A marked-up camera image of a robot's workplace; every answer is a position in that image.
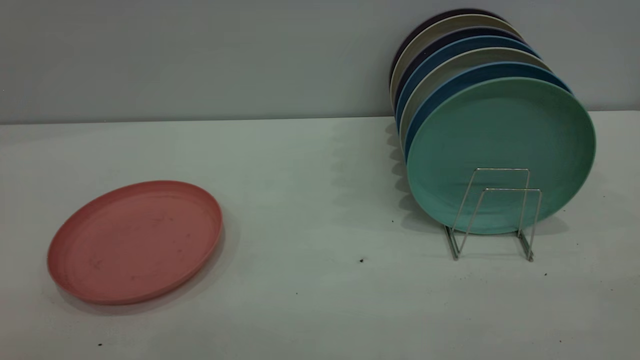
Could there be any pink round plate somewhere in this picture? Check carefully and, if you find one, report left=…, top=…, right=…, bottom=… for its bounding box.
left=46, top=180, right=224, bottom=306

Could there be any blue round plate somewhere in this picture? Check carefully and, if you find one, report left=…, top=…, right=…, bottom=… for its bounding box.
left=395, top=35, right=542, bottom=133
left=404, top=61, right=573, bottom=161

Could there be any beige round plate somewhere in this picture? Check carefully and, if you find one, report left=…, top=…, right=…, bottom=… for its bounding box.
left=398, top=46, right=552, bottom=151
left=389, top=13, right=523, bottom=108

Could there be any dark purple round plate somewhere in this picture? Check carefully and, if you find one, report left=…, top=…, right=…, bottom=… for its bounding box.
left=392, top=26, right=526, bottom=111
left=388, top=8, right=506, bottom=86

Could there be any green round plate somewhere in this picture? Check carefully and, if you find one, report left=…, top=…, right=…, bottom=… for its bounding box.
left=406, top=76, right=597, bottom=235

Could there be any metal wire plate rack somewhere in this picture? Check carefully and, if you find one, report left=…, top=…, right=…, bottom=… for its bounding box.
left=444, top=167, right=543, bottom=263

